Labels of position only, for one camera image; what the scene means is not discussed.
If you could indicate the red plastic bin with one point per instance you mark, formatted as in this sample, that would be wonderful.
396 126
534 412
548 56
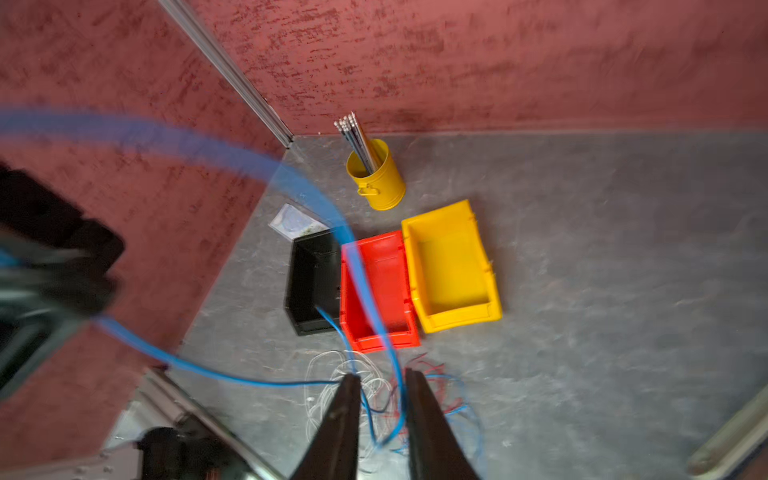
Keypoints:
384 259

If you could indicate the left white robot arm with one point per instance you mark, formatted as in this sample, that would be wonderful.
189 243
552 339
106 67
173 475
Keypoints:
54 274

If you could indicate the right corner aluminium post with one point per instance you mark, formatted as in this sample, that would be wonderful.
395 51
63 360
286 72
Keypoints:
739 449

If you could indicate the bundle of metal rods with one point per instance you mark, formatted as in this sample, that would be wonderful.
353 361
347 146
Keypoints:
351 130

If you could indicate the left corner aluminium post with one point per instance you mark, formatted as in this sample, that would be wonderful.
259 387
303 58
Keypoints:
183 15

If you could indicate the yellow plastic bin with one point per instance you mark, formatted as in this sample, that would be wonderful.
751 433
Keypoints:
452 282

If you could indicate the corner aluminium post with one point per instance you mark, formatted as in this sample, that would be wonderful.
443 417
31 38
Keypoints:
183 15
739 449

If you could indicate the black plastic bin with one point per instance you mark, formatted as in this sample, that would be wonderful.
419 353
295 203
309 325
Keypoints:
313 282

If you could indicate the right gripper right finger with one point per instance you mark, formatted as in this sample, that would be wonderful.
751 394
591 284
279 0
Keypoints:
434 452

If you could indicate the clear plastic bag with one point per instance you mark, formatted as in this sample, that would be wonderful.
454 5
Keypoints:
293 223

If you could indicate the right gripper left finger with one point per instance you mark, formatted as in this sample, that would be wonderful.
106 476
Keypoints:
333 453

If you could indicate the yellow metal cup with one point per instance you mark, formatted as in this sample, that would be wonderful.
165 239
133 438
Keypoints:
385 188

